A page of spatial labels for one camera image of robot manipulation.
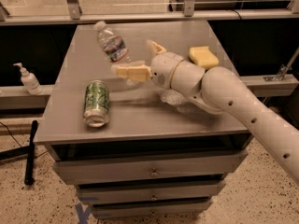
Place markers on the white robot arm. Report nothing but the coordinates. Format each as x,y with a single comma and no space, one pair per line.
217,89

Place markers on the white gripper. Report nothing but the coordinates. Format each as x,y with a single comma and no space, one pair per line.
163,68

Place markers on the grey drawer cabinet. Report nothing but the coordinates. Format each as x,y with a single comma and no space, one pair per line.
140,124

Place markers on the grey drawer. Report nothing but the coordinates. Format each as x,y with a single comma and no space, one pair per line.
148,167
150,208
151,192

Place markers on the green soda can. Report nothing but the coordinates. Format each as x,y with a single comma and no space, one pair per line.
96,105

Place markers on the middle grey drawer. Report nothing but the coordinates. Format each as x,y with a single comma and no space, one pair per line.
151,192

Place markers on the black pole stand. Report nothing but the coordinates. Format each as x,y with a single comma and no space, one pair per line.
28,151

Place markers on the top grey drawer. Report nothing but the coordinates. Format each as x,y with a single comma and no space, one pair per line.
148,167

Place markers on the metal railing frame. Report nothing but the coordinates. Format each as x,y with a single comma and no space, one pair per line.
28,12

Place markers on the white pump dispenser bottle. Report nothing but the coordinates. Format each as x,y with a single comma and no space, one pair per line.
29,80

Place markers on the yellow sponge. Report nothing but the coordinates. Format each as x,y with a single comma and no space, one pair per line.
202,56

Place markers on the metal bracket clamp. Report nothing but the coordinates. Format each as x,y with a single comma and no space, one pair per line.
282,71

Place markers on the bottom grey drawer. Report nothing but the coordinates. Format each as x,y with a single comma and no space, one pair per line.
150,208

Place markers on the clear plastic water bottle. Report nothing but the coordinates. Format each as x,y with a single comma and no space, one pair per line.
112,44

